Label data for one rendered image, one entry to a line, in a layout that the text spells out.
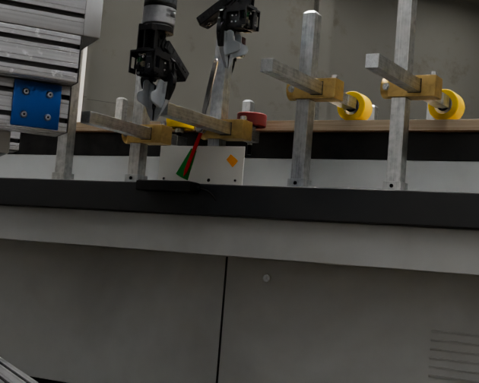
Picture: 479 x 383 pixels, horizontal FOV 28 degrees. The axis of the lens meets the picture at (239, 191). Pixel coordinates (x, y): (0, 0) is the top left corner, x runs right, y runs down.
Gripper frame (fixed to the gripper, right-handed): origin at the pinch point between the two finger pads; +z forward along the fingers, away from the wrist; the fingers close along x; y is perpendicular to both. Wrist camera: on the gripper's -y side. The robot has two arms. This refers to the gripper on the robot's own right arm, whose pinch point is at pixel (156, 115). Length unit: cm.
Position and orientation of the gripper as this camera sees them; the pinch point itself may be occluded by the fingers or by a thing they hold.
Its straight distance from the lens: 219.8
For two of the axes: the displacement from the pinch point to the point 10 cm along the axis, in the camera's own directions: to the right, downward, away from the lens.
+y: -5.0, -1.1, -8.6
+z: -0.8, 9.9, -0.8
